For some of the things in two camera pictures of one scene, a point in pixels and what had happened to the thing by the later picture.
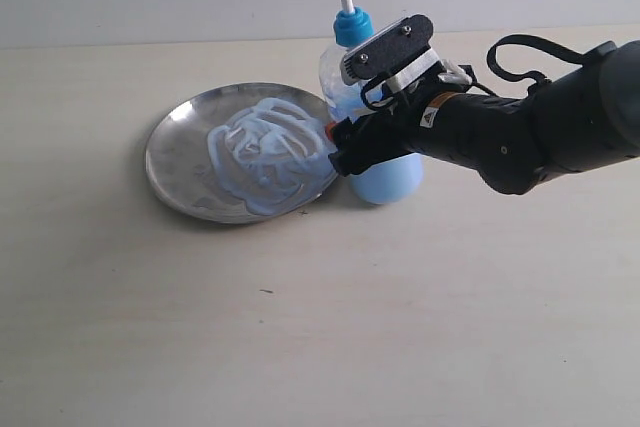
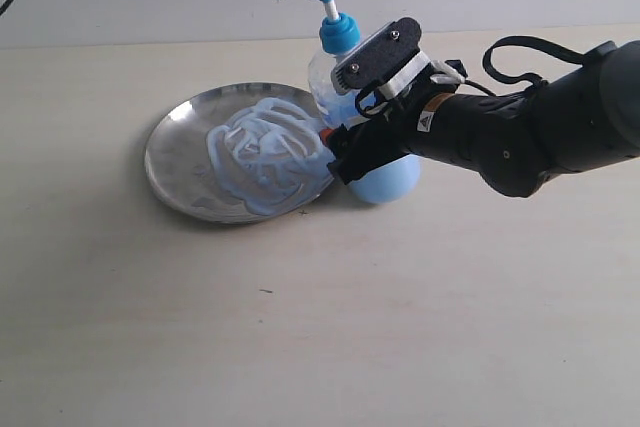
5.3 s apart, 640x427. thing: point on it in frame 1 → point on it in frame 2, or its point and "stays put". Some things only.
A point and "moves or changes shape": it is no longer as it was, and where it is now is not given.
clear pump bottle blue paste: [353, 28] moves or changes shape
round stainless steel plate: [243, 153] stays put
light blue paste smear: [270, 156] stays put
